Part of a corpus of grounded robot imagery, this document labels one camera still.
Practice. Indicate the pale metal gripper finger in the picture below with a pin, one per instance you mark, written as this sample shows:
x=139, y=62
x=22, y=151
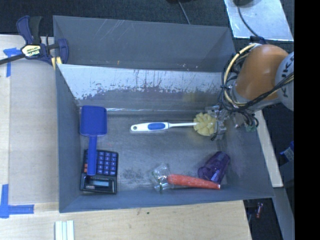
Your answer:
x=213, y=111
x=220, y=132

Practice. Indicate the purple plastic cup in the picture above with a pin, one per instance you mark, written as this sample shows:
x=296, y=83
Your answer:
x=216, y=166

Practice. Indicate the orange toy carrot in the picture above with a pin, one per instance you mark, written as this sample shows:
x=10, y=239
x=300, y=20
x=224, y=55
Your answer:
x=192, y=181

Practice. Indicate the white blue yellow-headed dish brush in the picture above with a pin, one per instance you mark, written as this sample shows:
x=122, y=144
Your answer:
x=156, y=126

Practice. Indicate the grey metal bin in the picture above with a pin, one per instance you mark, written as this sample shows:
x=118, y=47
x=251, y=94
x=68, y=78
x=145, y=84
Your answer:
x=160, y=146

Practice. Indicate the black calculator with blue keys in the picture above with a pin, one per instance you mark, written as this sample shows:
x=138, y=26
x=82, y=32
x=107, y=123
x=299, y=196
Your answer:
x=107, y=162

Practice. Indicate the blue plastic scoop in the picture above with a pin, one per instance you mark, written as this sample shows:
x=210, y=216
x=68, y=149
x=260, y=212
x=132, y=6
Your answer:
x=93, y=120

